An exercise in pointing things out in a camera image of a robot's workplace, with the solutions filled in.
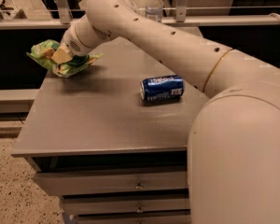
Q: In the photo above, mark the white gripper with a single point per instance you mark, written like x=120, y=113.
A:
x=72, y=43

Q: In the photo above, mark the green rice chip bag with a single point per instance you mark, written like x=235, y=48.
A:
x=42, y=52

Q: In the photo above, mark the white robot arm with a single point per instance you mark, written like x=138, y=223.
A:
x=234, y=142

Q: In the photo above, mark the blue soda can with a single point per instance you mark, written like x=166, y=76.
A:
x=155, y=89

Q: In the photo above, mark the clear plastic water bottle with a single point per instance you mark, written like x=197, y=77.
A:
x=154, y=10

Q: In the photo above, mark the grey drawer cabinet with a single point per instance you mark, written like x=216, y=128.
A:
x=96, y=120

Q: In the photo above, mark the top grey drawer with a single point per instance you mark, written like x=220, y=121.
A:
x=112, y=181

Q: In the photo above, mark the grey drawer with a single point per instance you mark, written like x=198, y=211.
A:
x=128, y=203
x=112, y=181
x=178, y=217

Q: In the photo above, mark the middle grey drawer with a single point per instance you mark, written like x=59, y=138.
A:
x=128, y=203

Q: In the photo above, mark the bottom grey drawer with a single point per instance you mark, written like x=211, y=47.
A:
x=178, y=217

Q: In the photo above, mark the metal railing frame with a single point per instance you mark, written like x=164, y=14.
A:
x=208, y=16

